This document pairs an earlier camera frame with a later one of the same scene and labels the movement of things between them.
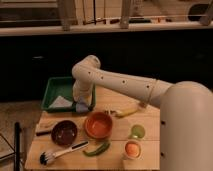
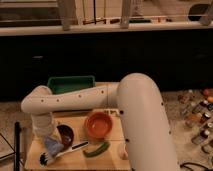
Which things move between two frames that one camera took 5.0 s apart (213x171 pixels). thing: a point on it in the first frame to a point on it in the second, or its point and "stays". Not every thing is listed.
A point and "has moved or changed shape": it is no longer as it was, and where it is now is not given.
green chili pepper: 100,149 stays
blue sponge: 82,107 has moved or changed shape
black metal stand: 16,149 stays
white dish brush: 47,158 stays
